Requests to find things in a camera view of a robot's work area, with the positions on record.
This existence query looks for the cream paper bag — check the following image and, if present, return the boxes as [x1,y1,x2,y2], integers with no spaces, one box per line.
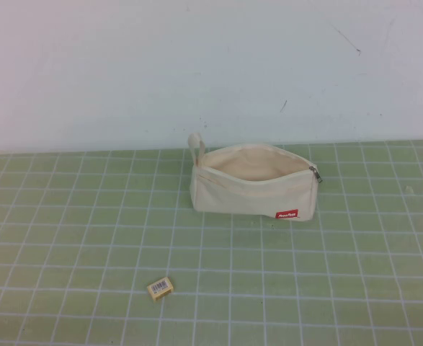
[187,132,322,221]

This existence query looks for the green grid cutting mat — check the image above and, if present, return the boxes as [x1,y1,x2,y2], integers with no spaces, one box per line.
[0,138,423,346]

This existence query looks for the yellow eraser with barcode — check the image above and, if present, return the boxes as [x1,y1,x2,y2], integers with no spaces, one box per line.
[146,276,174,302]

